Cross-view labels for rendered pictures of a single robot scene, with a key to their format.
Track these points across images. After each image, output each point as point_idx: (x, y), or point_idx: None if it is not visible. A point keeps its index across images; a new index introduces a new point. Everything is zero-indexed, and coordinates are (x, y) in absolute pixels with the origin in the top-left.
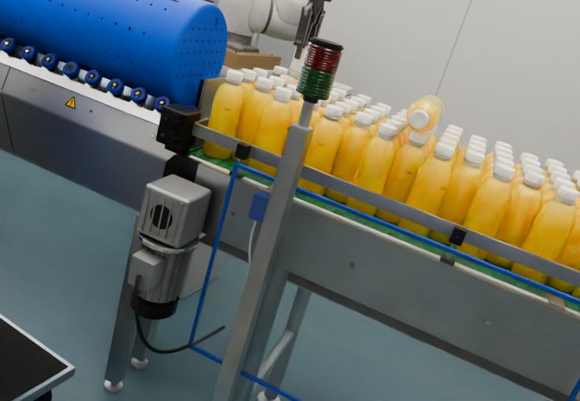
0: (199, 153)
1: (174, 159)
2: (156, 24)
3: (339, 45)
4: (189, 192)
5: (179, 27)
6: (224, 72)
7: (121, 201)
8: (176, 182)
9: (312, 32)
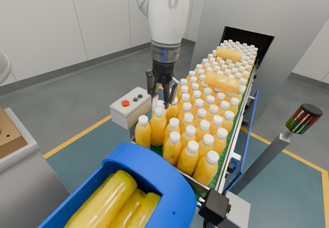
0: (205, 193)
1: None
2: (183, 226)
3: (312, 105)
4: (240, 202)
5: (193, 196)
6: (23, 154)
7: None
8: (232, 211)
9: (157, 88)
